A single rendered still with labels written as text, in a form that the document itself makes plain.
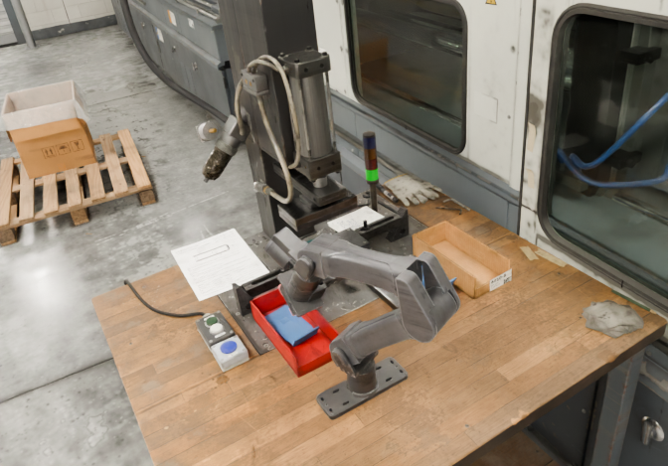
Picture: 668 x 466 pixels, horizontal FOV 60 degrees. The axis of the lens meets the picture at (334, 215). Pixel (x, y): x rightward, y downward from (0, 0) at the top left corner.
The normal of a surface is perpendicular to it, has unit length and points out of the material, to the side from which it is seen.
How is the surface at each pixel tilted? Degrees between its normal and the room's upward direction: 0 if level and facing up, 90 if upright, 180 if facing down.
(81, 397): 0
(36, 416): 0
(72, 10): 89
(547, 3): 90
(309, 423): 0
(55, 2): 90
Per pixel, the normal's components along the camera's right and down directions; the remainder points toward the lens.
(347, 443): -0.11, -0.85
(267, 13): 0.51, 0.39
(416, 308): -0.62, 0.46
